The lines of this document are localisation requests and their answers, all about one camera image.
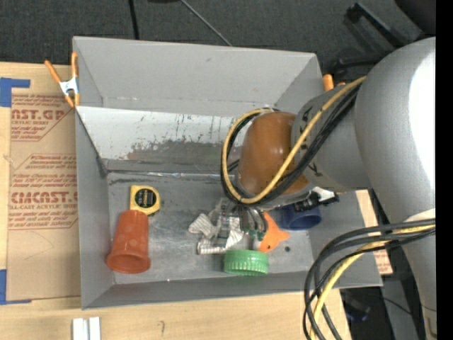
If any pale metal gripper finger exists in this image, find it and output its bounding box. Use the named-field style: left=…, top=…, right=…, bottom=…
left=212, top=199, right=231, bottom=224
left=217, top=222, right=239, bottom=243

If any orange toy fish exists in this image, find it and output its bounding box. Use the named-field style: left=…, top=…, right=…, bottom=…
left=257, top=212, right=291, bottom=254

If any green ribbed lid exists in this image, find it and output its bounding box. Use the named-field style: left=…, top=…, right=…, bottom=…
left=222, top=249, right=270, bottom=276

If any blue cup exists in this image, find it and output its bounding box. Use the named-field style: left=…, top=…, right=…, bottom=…
left=271, top=203, right=323, bottom=231

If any yellow and black tape measure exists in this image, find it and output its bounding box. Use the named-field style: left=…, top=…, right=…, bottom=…
left=128, top=184, right=161, bottom=216

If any orange plastic cup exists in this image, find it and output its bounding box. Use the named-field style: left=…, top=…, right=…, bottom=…
left=105, top=209, right=152, bottom=275

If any grey metal bin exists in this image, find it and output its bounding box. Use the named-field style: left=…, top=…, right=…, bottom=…
left=71, top=35, right=384, bottom=310

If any brown cardboard board red print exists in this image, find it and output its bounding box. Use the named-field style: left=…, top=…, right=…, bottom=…
left=0, top=61, right=394, bottom=306

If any black cylinder on white bracket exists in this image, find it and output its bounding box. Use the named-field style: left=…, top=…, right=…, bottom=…
left=292, top=186, right=340, bottom=213

